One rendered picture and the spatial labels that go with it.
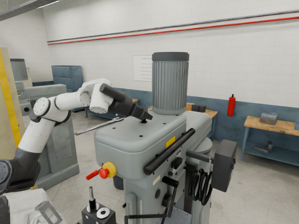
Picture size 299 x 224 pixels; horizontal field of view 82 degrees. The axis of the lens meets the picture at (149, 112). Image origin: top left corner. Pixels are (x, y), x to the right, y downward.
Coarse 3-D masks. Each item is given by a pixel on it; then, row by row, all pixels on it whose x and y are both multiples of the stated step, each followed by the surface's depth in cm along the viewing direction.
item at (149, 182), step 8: (176, 152) 89; (168, 160) 82; (160, 168) 76; (168, 168) 84; (120, 176) 81; (152, 176) 71; (160, 176) 78; (136, 184) 76; (144, 184) 73; (152, 184) 72
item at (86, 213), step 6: (96, 204) 128; (84, 210) 125; (90, 210) 123; (96, 210) 123; (102, 210) 123; (108, 210) 123; (84, 216) 124; (90, 216) 120; (96, 216) 120; (102, 216) 118; (108, 216) 120; (114, 216) 124; (84, 222) 126; (90, 222) 121; (96, 222) 117; (102, 222) 115; (108, 222) 118; (114, 222) 125
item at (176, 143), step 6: (186, 132) 90; (192, 132) 92; (180, 138) 83; (186, 138) 86; (174, 144) 77; (180, 144) 79; (168, 150) 72; (174, 150) 75; (156, 156) 68; (162, 156) 68; (168, 156) 70; (150, 162) 63; (156, 162) 64; (162, 162) 67; (144, 168) 61; (150, 168) 60; (156, 168) 63; (150, 174) 60
